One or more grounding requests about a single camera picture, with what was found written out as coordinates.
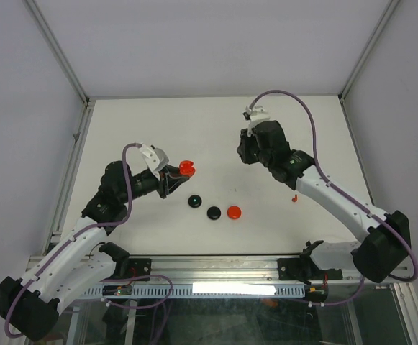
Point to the red charging case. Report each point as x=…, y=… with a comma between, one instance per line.
x=187, y=168
x=234, y=212

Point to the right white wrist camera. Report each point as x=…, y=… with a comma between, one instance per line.
x=255, y=116

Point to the aluminium mounting rail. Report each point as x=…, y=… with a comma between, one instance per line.
x=254, y=268

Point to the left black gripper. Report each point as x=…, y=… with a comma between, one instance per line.
x=165, y=180

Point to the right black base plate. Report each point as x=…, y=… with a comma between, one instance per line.
x=304, y=271

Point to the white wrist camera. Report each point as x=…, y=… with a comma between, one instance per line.
x=255, y=116
x=155, y=158

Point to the aluminium frame post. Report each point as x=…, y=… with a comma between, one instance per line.
x=369, y=46
x=53, y=44

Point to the right aluminium frame post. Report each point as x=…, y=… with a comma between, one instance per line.
x=369, y=46

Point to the grey slotted cable duct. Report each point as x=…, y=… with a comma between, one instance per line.
x=197, y=290

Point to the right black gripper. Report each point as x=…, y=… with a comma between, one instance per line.
x=245, y=139

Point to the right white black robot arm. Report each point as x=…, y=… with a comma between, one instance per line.
x=381, y=238

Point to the small green circuit board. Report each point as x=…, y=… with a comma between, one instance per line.
x=120, y=290

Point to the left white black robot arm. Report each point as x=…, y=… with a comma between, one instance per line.
x=32, y=304

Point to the black earbud charging case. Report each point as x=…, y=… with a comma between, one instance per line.
x=213, y=213

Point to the left aluminium frame post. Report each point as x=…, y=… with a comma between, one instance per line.
x=53, y=44

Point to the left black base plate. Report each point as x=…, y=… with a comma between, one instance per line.
x=137, y=267

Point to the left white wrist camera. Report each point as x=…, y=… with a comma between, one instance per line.
x=155, y=158

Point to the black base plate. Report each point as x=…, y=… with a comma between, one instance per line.
x=137, y=267
x=304, y=271

